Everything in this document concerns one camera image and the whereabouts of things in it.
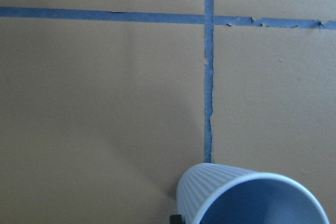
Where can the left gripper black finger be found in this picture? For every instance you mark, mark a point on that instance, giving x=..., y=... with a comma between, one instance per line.
x=176, y=219

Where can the blue ribbed plastic cup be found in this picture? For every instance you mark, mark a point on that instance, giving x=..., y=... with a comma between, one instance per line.
x=214, y=193

